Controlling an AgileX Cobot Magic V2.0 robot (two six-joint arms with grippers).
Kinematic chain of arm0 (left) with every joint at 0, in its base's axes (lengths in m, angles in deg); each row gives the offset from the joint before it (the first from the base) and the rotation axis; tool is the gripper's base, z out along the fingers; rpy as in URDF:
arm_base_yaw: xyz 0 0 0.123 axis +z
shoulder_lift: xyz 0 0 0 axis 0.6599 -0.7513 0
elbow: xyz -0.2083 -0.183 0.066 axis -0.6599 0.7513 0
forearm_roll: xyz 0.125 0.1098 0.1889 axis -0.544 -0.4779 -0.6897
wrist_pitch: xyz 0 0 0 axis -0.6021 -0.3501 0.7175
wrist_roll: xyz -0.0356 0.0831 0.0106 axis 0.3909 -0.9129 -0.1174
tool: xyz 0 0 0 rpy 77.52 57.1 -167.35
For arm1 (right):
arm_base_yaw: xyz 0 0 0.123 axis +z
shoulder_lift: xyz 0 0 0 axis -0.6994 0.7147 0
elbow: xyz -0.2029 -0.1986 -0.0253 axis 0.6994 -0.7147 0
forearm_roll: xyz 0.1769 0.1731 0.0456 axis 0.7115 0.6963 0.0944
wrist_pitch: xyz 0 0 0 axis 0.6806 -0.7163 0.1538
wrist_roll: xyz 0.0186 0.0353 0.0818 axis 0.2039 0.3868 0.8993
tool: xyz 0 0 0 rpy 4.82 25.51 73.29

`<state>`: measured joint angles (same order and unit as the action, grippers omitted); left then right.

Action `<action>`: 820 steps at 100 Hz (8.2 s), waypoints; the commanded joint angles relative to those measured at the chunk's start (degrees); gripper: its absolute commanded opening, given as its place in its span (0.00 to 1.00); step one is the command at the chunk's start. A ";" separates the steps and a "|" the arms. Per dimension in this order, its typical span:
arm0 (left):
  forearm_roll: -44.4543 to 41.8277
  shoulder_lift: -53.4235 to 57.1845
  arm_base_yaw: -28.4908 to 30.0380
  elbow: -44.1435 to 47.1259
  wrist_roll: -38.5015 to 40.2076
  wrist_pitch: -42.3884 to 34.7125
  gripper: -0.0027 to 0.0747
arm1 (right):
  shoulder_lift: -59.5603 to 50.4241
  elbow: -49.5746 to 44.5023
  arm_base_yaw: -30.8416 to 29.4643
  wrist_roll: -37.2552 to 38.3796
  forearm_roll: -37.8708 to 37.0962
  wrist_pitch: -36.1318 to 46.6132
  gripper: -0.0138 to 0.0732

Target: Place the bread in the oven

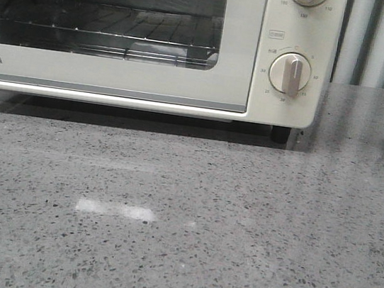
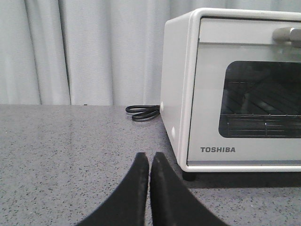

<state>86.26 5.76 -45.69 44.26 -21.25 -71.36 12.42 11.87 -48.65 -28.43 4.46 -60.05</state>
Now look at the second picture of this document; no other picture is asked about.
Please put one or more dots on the metal wire oven rack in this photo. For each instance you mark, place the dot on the metal wire oven rack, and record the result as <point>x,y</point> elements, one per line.
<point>262,109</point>

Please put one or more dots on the glass oven door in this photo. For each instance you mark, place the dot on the glass oven door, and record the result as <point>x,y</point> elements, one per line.
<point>239,50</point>

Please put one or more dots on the grey curtain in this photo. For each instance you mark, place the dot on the grey curtain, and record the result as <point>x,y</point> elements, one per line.
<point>92,52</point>

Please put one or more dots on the silver oven door handle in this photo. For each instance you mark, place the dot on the silver oven door handle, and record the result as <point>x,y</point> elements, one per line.
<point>288,34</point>

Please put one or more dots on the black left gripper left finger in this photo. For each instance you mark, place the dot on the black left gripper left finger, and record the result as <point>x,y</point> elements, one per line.
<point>126,205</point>

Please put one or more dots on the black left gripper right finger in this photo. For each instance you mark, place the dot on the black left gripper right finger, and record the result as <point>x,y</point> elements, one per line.
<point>172,204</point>

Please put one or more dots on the white Toshiba toaster oven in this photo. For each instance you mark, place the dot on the white Toshiba toaster oven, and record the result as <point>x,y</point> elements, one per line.
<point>180,50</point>

